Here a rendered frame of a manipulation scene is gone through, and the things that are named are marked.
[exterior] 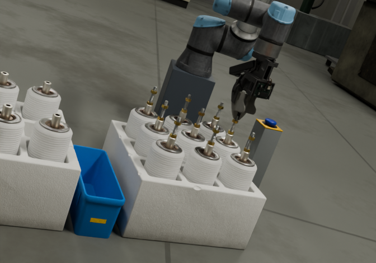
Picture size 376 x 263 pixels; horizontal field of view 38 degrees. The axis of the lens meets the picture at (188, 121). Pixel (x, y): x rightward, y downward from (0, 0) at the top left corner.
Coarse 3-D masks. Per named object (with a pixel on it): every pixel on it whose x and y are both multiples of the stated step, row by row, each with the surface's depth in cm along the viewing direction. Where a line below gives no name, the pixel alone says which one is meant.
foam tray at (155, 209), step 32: (128, 160) 152; (128, 192) 147; (160, 192) 144; (192, 192) 147; (224, 192) 151; (256, 192) 158; (128, 224) 144; (160, 224) 148; (192, 224) 151; (224, 224) 155
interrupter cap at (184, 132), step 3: (186, 129) 165; (183, 132) 162; (186, 132) 163; (189, 132) 164; (186, 135) 160; (189, 135) 162; (198, 135) 164; (201, 135) 165; (189, 138) 159; (192, 138) 160; (195, 138) 161; (198, 138) 162; (201, 138) 163; (204, 138) 163; (198, 141) 160; (201, 141) 161
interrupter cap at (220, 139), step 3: (216, 138) 167; (219, 138) 168; (222, 138) 170; (219, 141) 166; (222, 141) 168; (231, 141) 170; (222, 144) 165; (225, 144) 165; (228, 144) 167; (231, 144) 168; (234, 144) 168; (237, 144) 168; (231, 147) 165; (234, 147) 165; (237, 147) 166
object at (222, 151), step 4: (216, 140) 166; (216, 144) 165; (220, 144) 164; (216, 148) 165; (220, 148) 164; (224, 148) 164; (228, 148) 164; (232, 148) 165; (236, 148) 166; (220, 152) 164; (224, 152) 164; (228, 152) 164; (232, 152) 164; (236, 152) 165; (220, 156) 164; (224, 156) 164; (224, 160) 165; (220, 168) 166
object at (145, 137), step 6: (144, 126) 156; (144, 132) 155; (150, 132) 154; (138, 138) 157; (144, 138) 155; (150, 138) 154; (156, 138) 154; (162, 138) 154; (138, 144) 156; (144, 144) 155; (150, 144) 155; (138, 150) 156; (144, 150) 155; (144, 156) 156
